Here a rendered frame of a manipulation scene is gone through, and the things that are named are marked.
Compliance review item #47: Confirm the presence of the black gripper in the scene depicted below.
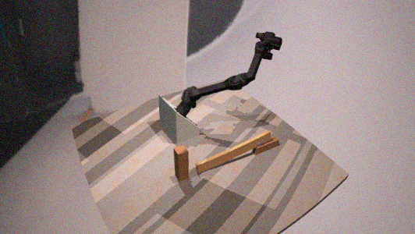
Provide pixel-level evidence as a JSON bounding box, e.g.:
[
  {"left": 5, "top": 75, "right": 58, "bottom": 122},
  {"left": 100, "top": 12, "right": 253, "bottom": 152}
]
[{"left": 263, "top": 31, "right": 275, "bottom": 60}]

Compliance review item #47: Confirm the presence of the long wooden rail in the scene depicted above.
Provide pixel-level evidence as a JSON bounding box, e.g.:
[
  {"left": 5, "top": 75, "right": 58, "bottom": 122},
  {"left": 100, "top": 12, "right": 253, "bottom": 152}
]
[{"left": 195, "top": 130, "right": 271, "bottom": 173}]

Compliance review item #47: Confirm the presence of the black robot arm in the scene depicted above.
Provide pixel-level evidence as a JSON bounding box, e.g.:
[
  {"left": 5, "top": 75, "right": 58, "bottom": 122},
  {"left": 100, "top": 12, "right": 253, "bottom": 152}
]
[{"left": 174, "top": 32, "right": 282, "bottom": 118}]

